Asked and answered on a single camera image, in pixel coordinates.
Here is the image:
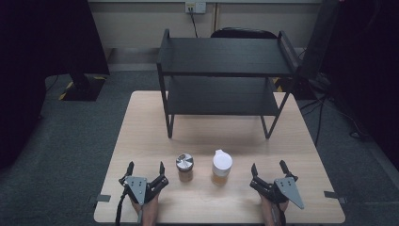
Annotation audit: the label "grey tape strip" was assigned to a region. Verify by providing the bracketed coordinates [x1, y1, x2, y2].
[324, 190, 348, 204]
[88, 194, 112, 203]

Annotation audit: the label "left hand-held gripper cable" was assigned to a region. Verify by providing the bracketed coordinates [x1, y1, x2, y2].
[114, 187, 130, 226]

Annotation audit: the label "person's right hand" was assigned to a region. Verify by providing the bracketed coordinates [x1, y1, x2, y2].
[258, 192, 290, 226]

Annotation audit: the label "hand-held gripper cable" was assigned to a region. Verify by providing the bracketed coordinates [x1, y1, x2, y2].
[275, 202, 287, 226]
[114, 187, 130, 226]

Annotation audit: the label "black two-tier shelf rack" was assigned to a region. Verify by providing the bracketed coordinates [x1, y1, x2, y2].
[156, 28, 301, 139]

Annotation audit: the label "wall power outlet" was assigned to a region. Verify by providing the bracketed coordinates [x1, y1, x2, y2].
[184, 1, 207, 14]

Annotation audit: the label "glass jar with white lid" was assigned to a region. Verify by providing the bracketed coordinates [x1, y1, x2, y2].
[211, 149, 233, 186]

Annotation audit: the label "black outlet cable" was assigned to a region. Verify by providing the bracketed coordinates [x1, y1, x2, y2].
[188, 11, 200, 39]

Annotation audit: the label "black floor cables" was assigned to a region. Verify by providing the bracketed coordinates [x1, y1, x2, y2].
[298, 90, 369, 147]

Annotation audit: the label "black upright panel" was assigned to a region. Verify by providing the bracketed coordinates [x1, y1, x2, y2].
[297, 0, 343, 79]

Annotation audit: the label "dark curtain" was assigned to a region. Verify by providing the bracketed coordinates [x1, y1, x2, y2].
[323, 0, 399, 172]
[0, 0, 111, 170]

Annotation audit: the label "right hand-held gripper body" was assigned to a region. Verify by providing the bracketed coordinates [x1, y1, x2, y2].
[249, 176, 306, 211]

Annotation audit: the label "right hand-held gripper cable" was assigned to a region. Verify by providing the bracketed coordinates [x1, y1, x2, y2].
[275, 202, 287, 226]

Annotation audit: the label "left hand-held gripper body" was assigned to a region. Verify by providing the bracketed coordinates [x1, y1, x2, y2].
[118, 174, 169, 206]

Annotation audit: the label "black stand base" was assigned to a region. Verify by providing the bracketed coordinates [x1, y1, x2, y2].
[57, 73, 107, 102]

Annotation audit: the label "person's left hand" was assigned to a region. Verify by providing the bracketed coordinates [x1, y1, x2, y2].
[131, 191, 160, 226]

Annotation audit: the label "glass jar with metal lid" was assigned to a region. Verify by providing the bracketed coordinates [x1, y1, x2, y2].
[175, 153, 195, 183]

